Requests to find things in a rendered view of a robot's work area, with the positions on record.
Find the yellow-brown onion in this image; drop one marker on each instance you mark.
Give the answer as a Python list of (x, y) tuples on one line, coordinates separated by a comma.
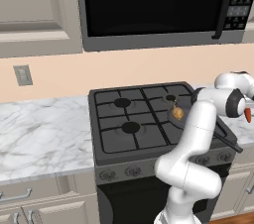
[(178, 113)]

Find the black microwave oven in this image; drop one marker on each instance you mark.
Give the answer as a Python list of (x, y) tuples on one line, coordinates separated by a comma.
[(149, 3)]

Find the grey wall socket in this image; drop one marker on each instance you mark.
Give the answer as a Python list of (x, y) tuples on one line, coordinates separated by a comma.
[(23, 75)]

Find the dark grey gas stove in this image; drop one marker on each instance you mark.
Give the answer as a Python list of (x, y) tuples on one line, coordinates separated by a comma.
[(132, 125)]

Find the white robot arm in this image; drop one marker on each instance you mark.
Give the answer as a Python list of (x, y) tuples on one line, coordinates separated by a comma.
[(195, 142)]

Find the dark grey stove knob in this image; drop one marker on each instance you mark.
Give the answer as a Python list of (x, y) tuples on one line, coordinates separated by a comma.
[(225, 156), (202, 160), (133, 170), (107, 175)]

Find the dark grey frying pan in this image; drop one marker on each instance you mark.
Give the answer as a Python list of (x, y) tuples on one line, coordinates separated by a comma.
[(172, 120)]

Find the black oven door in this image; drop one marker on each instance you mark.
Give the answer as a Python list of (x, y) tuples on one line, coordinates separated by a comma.
[(132, 201)]

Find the orange carrot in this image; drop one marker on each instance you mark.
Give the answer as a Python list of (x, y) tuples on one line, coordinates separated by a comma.
[(247, 115)]

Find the beige wall cupboard door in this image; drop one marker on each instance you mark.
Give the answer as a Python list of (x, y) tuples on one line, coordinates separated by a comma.
[(33, 3)]

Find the beige base cupboard door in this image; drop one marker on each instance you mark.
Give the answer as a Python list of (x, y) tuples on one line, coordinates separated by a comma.
[(228, 198), (8, 216), (248, 201), (59, 213)]

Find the beige drawer front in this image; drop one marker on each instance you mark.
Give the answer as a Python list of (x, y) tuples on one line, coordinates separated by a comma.
[(39, 185), (244, 161)]

